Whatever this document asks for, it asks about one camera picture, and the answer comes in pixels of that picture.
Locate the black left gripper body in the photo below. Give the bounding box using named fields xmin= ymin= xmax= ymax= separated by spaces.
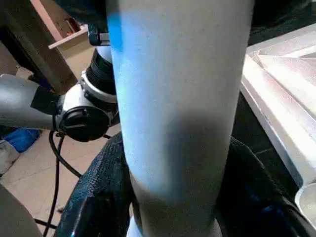
xmin=55 ymin=0 xmax=113 ymax=48

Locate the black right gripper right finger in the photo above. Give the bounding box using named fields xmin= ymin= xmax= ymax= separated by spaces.
xmin=213 ymin=136 xmax=316 ymax=237

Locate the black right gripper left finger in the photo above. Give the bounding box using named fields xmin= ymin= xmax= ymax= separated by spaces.
xmin=53 ymin=132 xmax=137 ymax=237

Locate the white plastic table top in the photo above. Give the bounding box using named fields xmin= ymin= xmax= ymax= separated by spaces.
xmin=239 ymin=24 xmax=316 ymax=229

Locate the white plastic table leg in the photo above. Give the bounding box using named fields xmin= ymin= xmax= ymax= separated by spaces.
xmin=106 ymin=0 xmax=255 ymax=237

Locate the brown wooden shelf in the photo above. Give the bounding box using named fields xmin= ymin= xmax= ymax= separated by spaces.
xmin=0 ymin=0 xmax=90 ymax=95

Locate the blue bag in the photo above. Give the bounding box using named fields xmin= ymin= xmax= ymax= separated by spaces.
xmin=0 ymin=127 xmax=41 ymax=154

